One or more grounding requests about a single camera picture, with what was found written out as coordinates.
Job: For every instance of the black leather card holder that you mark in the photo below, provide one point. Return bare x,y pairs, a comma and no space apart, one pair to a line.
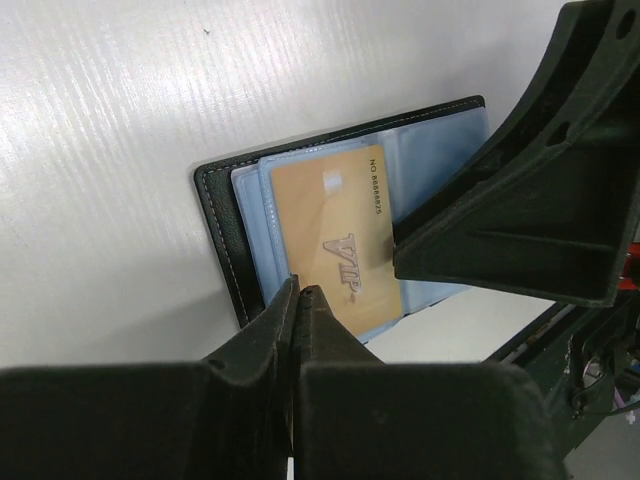
424,149

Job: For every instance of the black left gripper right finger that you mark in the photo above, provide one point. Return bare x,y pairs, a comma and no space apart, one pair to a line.
357,417

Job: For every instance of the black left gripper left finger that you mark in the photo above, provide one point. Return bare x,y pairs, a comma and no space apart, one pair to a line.
225,416

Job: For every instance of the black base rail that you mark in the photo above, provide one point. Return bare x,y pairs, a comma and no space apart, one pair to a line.
584,360

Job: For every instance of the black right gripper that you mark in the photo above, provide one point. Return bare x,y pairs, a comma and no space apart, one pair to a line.
549,206

